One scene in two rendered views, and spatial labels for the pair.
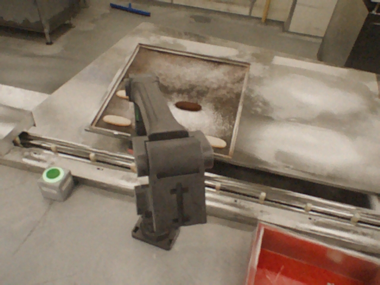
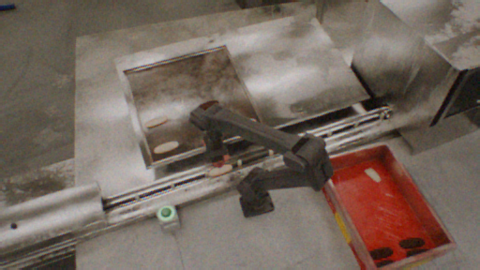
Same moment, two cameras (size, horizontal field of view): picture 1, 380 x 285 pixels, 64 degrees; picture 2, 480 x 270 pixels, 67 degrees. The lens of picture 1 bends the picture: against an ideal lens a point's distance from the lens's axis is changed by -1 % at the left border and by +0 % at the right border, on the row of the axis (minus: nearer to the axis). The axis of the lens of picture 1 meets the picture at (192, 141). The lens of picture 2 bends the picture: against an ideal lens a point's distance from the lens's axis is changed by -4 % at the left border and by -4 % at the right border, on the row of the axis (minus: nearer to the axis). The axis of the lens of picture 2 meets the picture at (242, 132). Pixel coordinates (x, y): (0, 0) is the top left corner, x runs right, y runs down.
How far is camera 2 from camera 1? 71 cm
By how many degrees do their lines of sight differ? 23
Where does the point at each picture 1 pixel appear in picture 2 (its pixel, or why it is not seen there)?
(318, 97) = (288, 50)
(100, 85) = (107, 125)
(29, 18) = not seen: outside the picture
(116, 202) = (216, 204)
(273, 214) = not seen: hidden behind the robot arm
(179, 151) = (315, 149)
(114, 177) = (202, 188)
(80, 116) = (121, 161)
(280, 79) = (254, 47)
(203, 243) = (289, 192)
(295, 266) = (344, 172)
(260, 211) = not seen: hidden behind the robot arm
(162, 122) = (287, 139)
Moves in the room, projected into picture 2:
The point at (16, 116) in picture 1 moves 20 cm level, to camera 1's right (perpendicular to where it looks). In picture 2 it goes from (89, 190) to (140, 168)
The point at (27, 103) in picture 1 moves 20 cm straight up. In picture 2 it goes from (62, 176) to (43, 147)
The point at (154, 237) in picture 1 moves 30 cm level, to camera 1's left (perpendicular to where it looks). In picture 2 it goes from (263, 207) to (190, 247)
